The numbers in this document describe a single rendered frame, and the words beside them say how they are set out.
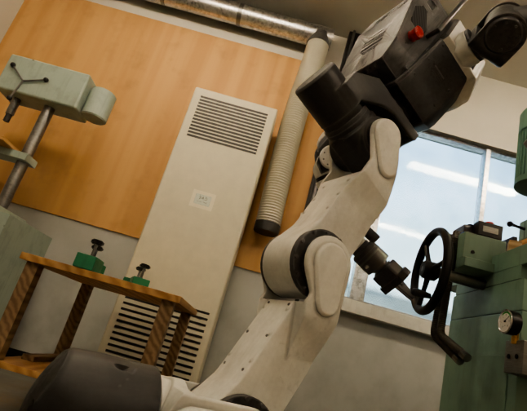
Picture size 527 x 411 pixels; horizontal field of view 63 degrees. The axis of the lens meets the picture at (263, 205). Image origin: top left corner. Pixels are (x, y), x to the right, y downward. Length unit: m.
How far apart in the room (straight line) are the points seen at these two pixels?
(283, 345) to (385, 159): 0.47
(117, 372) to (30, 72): 2.23
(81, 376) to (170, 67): 2.67
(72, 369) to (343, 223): 0.58
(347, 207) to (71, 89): 1.97
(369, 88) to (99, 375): 0.81
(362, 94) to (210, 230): 1.51
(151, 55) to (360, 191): 2.48
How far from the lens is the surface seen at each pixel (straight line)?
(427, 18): 1.28
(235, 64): 3.19
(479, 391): 1.49
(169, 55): 3.26
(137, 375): 0.76
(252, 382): 0.83
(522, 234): 1.70
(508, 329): 1.27
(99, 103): 2.59
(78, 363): 0.74
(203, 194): 2.45
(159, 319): 1.55
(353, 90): 1.04
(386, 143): 1.03
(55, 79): 2.71
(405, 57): 1.16
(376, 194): 1.00
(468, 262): 1.51
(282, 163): 2.65
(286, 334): 0.86
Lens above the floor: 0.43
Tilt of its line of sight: 18 degrees up
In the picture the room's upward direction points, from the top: 16 degrees clockwise
